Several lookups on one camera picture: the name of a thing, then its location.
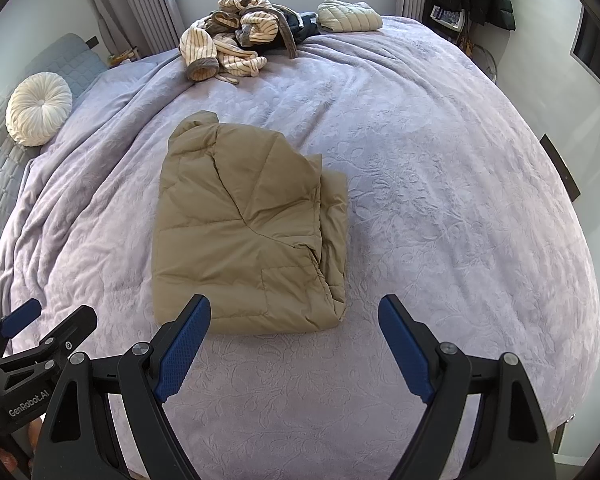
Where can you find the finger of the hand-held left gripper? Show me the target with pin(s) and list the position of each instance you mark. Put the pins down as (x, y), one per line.
(75, 325)
(22, 315)

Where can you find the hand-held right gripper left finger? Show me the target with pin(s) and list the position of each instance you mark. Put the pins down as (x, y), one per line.
(180, 355)

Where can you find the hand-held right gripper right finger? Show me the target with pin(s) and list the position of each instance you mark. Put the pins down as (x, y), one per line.
(407, 355)

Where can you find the khaki puffer jacket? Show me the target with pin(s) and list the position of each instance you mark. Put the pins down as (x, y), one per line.
(240, 240)

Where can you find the lavender embossed blanket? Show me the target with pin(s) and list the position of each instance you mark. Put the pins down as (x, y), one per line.
(430, 210)

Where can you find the grey quilted headboard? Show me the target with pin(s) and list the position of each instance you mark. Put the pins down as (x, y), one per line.
(0, 160)

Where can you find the round white pleated cushion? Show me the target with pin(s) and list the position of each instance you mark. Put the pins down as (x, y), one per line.
(37, 107)

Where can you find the black rectangular board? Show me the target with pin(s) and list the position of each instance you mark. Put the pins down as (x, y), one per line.
(560, 167)

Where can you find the wooden bedside table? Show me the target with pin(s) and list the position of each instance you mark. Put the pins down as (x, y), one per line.
(124, 59)

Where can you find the white floor fan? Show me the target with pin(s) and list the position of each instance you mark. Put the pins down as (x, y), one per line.
(482, 60)

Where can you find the cream striped fleece garment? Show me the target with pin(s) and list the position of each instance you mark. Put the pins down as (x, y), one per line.
(200, 45)

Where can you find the folded cream puffer jacket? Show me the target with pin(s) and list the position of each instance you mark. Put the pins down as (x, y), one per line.
(350, 17)

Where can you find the dark navy garment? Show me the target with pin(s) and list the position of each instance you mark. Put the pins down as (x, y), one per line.
(305, 27)

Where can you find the black wall socket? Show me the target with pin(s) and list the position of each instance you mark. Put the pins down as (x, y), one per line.
(92, 41)

